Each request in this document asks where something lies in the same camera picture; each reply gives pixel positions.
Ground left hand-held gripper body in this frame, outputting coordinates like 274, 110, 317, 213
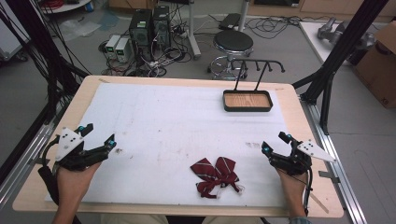
54, 125, 110, 173

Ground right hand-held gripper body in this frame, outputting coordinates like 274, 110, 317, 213
268, 138, 338, 177

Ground black rack with wooden tray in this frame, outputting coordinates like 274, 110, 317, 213
222, 58, 287, 113

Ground dark red striped bow tie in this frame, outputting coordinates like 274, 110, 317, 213
190, 156, 246, 200

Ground person's right hand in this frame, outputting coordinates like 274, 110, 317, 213
275, 168, 309, 217

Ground person's left hand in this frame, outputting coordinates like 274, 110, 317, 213
56, 161, 103, 209

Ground grey tape piece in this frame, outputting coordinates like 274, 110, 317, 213
318, 170, 341, 184

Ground beige tape strip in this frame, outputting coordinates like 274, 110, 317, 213
309, 191, 330, 215

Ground white table mat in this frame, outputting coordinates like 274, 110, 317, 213
44, 81, 290, 209

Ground white power supply unit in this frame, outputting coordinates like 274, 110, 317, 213
115, 36, 132, 63
104, 34, 122, 61

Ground clear plastic sheet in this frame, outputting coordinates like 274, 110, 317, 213
58, 18, 103, 42

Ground white board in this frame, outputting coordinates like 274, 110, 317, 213
298, 21, 360, 65

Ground black round stool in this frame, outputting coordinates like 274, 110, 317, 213
207, 29, 255, 81

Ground black computer tower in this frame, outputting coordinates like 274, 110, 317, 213
128, 8, 154, 49
151, 5, 172, 49

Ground cardboard box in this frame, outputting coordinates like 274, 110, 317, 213
352, 21, 396, 109

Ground grey robot part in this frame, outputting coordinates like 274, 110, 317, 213
316, 16, 376, 51

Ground round white table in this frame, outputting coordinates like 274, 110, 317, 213
39, 0, 95, 15

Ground flat black device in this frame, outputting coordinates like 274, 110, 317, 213
218, 12, 242, 32

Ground grey metal table leg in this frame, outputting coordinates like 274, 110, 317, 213
186, 0, 203, 61

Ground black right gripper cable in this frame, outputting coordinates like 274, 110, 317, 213
302, 167, 314, 217

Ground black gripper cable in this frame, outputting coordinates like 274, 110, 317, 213
36, 134, 61, 207
302, 167, 314, 217

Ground aluminium rail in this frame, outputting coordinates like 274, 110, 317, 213
298, 92, 369, 224
0, 121, 58, 210

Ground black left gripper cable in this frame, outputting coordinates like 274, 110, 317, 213
36, 134, 61, 207

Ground black stand with cables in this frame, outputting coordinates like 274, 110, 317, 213
0, 0, 92, 185

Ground tangle of floor cables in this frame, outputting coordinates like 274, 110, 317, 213
98, 18, 194, 78

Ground black metal frame stand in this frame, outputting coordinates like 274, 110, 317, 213
291, 0, 390, 136

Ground black floor cables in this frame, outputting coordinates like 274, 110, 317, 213
243, 14, 313, 40

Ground grey metal post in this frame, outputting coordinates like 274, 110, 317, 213
237, 0, 251, 33

